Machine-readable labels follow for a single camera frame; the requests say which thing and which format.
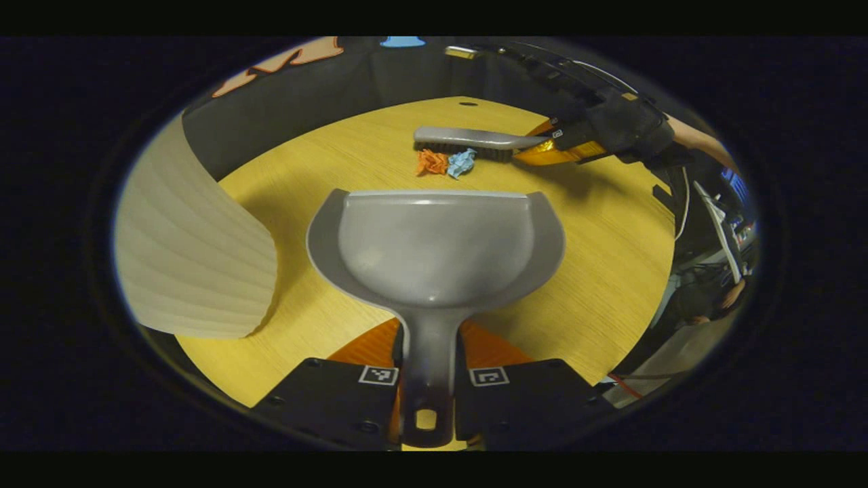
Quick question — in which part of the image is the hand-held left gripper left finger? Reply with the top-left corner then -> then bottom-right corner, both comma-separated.
251,317 -> 406,451

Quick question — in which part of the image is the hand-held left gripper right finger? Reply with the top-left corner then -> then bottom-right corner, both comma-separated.
453,319 -> 614,451

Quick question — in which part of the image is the small grey broom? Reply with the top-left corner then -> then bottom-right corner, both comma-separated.
413,126 -> 551,163

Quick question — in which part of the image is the blue paper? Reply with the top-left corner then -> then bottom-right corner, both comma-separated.
446,148 -> 477,179

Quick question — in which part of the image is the orange paper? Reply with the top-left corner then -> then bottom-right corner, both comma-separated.
416,149 -> 450,177

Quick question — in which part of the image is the grey plastic dustpan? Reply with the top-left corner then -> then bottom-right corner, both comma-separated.
306,189 -> 566,448

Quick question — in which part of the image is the white ribbed garbage bin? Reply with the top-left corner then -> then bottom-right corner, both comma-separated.
114,112 -> 279,340

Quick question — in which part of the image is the white cable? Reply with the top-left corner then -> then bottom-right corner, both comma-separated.
675,166 -> 691,241

